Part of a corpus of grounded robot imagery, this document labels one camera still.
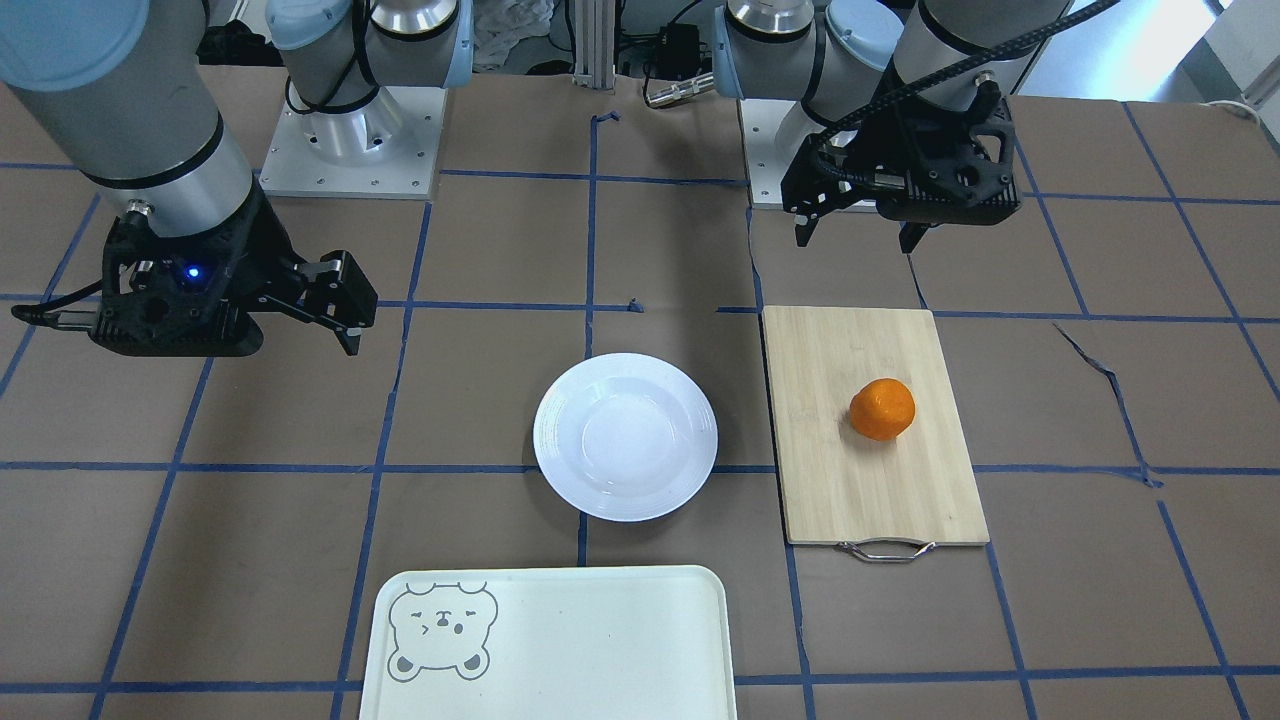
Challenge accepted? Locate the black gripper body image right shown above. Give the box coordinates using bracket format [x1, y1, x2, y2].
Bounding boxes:
[791, 85, 1021, 225]

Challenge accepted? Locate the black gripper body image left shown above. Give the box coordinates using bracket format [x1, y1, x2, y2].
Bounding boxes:
[88, 188, 332, 357]

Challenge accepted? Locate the orange fruit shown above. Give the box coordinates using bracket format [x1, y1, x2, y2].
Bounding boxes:
[847, 378, 916, 442]

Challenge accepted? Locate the white round plate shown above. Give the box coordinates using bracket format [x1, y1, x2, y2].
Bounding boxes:
[532, 354, 719, 523]

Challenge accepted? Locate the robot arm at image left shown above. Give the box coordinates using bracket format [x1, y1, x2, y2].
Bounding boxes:
[3, 1, 475, 357]

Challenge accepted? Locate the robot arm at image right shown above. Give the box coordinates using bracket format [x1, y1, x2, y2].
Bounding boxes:
[712, 1, 1080, 252]

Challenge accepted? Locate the cream tray with bear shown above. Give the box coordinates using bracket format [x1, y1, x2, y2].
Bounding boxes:
[358, 565, 737, 719]

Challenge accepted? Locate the black power adapter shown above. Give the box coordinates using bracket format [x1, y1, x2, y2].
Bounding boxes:
[650, 23, 701, 81]

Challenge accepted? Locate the bamboo cutting board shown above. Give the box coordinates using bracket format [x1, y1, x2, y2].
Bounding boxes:
[762, 305, 989, 562]

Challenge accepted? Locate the arm base plate image right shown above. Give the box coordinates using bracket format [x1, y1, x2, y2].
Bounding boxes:
[739, 99, 820, 211]

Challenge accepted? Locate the arm base plate image left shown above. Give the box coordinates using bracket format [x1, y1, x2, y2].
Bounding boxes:
[259, 87, 449, 201]

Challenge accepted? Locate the aluminium frame post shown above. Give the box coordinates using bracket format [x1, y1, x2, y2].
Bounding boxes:
[566, 1, 617, 94]

